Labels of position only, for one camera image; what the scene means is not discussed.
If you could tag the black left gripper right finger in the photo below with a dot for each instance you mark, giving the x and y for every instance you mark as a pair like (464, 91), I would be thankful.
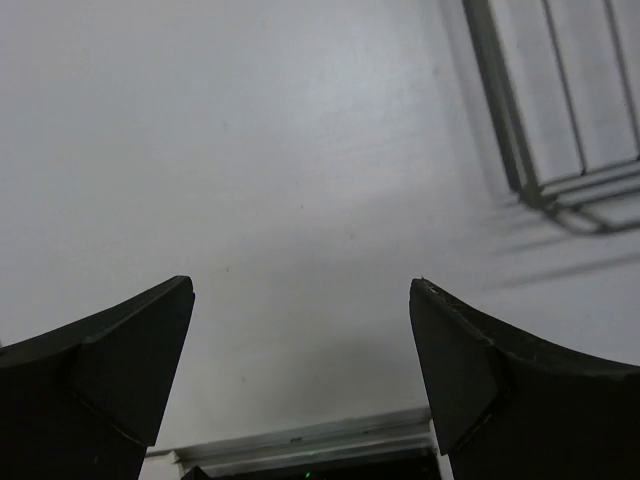
(507, 404)

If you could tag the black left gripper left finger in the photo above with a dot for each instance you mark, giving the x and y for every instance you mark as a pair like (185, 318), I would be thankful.
(86, 400)

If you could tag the metal wire dish rack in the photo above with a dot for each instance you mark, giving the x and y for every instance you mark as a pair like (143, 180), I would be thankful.
(561, 80)

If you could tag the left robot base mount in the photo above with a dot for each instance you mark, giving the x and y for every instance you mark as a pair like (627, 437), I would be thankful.
(397, 445)

